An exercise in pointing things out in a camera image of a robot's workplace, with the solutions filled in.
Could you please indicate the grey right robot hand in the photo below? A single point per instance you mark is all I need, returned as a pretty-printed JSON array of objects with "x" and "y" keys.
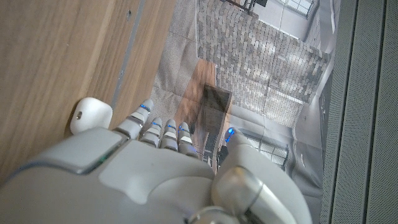
[{"x": 130, "y": 186}]

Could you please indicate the white airpods case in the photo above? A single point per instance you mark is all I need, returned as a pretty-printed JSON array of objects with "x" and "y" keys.
[{"x": 91, "y": 113}]

